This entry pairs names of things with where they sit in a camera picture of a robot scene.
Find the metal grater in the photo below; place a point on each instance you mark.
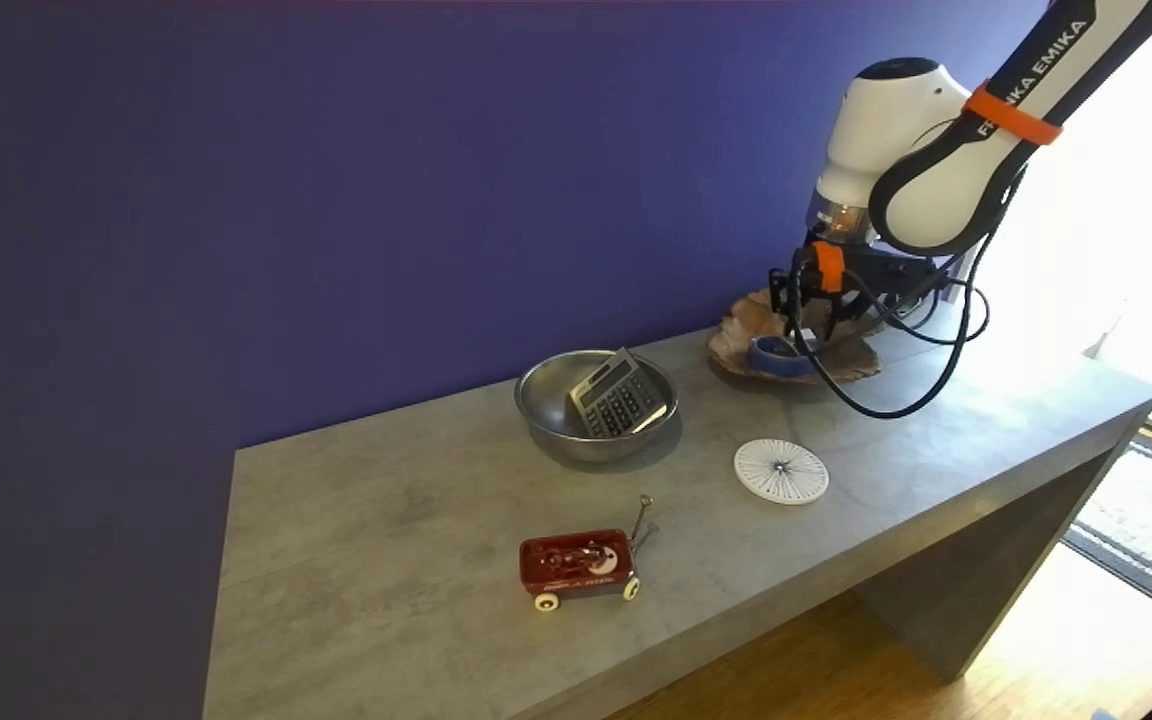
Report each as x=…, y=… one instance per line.
x=617, y=392

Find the brown wooden plate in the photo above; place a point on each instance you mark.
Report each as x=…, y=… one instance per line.
x=738, y=351

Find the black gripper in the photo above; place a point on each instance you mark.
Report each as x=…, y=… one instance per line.
x=843, y=283

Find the grey metal bowl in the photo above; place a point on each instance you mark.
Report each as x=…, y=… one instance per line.
x=561, y=442

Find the red toy wagon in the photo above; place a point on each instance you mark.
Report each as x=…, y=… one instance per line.
x=577, y=561

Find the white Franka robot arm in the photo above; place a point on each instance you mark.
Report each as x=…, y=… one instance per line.
x=908, y=123

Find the blue masking tape roll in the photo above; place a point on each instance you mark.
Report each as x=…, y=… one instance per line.
x=774, y=359

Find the white round coaster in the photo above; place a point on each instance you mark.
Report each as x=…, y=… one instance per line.
x=782, y=474

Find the grey concrete cabinet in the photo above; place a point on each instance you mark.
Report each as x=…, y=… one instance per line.
x=977, y=587

